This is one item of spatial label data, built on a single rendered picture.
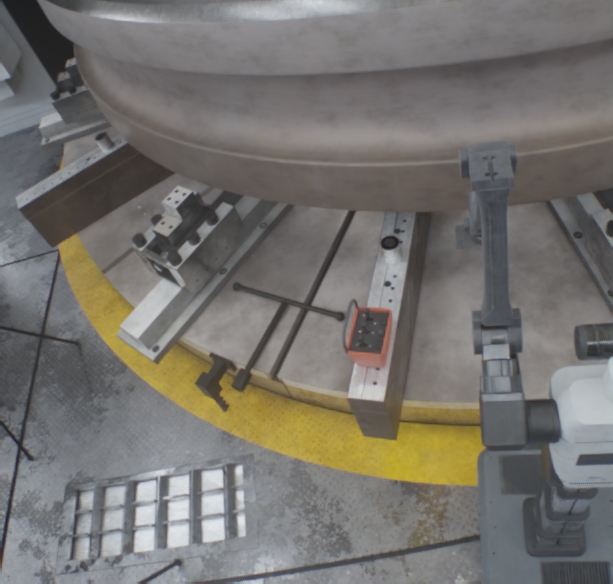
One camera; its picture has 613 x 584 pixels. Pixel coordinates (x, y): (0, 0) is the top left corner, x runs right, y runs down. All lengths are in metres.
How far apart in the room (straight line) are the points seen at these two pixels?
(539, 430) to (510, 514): 1.16
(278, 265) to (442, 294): 0.87
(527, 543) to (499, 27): 1.74
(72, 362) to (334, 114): 2.26
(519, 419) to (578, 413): 0.11
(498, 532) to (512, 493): 0.16
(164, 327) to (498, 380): 2.04
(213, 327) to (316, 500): 0.97
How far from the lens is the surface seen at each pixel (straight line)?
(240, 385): 2.66
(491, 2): 1.81
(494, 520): 2.37
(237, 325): 2.89
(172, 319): 2.98
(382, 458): 2.74
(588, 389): 1.23
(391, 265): 2.40
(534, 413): 1.24
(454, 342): 2.60
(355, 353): 2.05
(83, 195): 3.77
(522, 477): 2.42
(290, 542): 2.73
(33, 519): 3.39
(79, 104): 4.59
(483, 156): 1.13
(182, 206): 2.81
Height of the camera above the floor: 2.57
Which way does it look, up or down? 49 degrees down
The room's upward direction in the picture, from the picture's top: 22 degrees counter-clockwise
